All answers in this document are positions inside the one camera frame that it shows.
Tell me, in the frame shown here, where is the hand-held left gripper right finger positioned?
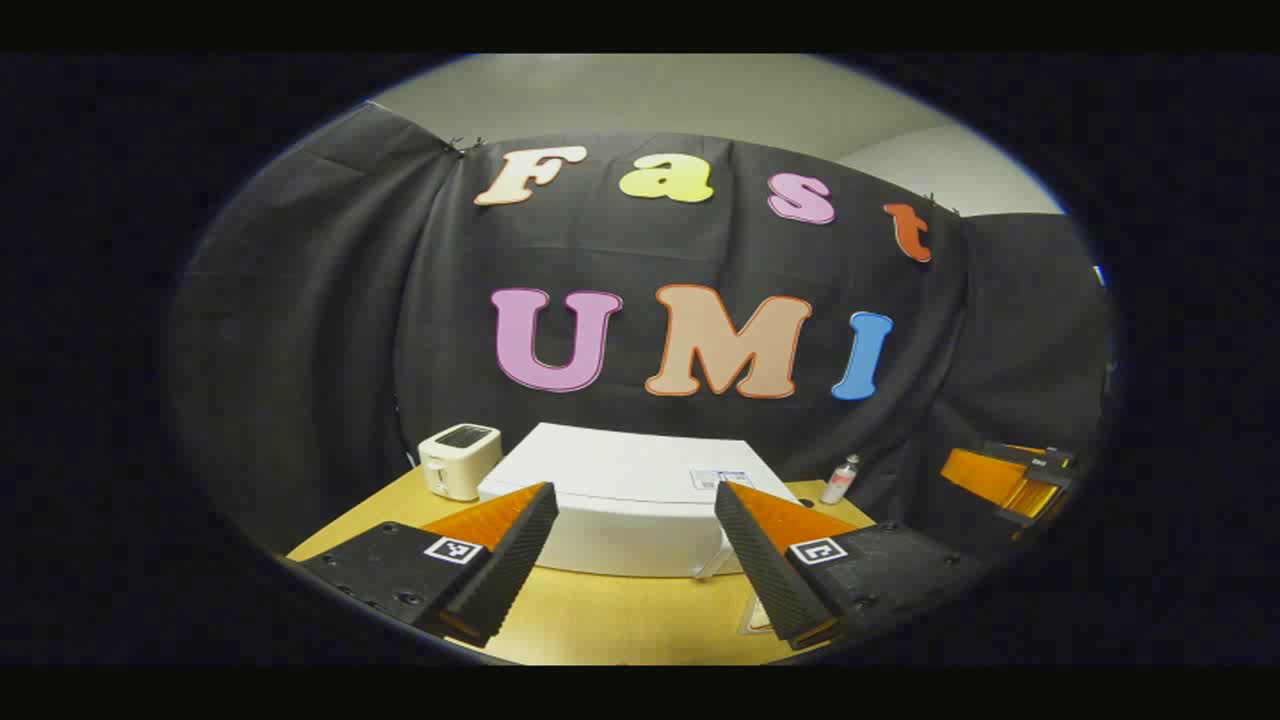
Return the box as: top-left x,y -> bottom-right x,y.
714,480 -> 986,651

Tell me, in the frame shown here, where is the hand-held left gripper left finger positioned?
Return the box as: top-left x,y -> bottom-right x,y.
298,482 -> 559,649

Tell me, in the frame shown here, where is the white microwave oven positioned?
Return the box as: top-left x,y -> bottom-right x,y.
477,422 -> 801,581

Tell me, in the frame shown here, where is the small bottle with pink label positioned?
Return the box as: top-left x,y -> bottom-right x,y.
820,454 -> 862,506

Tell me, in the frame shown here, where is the white toaster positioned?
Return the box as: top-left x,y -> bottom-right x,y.
418,423 -> 503,502

